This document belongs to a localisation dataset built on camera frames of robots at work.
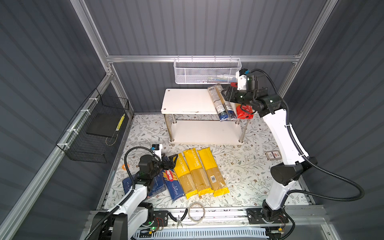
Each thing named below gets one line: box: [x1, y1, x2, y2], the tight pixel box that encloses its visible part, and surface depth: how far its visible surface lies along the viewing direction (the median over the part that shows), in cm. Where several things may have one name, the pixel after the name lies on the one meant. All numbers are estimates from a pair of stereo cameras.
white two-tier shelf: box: [160, 88, 250, 146], surface depth 98 cm
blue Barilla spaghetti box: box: [162, 168, 186, 201], surface depth 84 cm
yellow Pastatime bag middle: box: [183, 148, 215, 197], surface depth 88 cm
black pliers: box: [168, 208, 188, 229], surface depth 75 cm
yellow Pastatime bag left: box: [174, 153, 199, 200], surface depth 86 cm
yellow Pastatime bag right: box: [197, 147, 230, 197], surface depth 88 cm
